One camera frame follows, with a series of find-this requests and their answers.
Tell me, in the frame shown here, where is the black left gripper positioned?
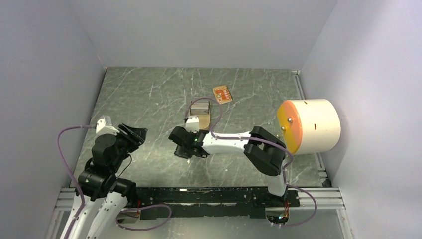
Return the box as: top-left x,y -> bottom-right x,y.
110,122 -> 147,171

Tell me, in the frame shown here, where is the grey credit card stack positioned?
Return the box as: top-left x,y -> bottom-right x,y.
190,99 -> 210,116

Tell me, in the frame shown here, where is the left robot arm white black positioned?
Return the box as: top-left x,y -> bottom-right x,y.
61,120 -> 148,239

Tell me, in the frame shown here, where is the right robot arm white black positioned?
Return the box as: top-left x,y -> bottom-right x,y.
168,126 -> 293,206

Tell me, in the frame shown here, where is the orange patterned card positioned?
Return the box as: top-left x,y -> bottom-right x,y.
213,85 -> 233,104

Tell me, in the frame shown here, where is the beige oval tray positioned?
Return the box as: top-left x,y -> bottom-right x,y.
188,99 -> 210,130

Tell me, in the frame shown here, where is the cream cylinder orange face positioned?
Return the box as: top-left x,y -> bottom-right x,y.
277,99 -> 341,155

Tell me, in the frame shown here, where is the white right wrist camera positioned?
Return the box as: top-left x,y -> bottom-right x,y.
185,116 -> 200,133

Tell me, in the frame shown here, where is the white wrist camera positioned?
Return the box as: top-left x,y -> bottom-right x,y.
185,116 -> 200,133
95,115 -> 119,136

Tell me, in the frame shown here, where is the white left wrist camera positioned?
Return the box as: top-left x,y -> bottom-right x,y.
95,115 -> 119,136

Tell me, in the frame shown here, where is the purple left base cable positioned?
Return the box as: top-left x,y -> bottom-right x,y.
115,204 -> 173,232

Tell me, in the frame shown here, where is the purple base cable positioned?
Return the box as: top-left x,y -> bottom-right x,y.
115,204 -> 173,232
270,184 -> 318,229

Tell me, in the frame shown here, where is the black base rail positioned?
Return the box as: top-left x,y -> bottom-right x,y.
128,187 -> 300,219

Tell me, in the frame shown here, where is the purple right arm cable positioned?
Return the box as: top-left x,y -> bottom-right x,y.
184,97 -> 294,185

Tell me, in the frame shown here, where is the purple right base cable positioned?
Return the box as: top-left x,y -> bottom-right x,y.
270,184 -> 318,229

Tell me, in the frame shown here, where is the aluminium frame extrusion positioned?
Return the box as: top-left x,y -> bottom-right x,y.
54,186 -> 345,212

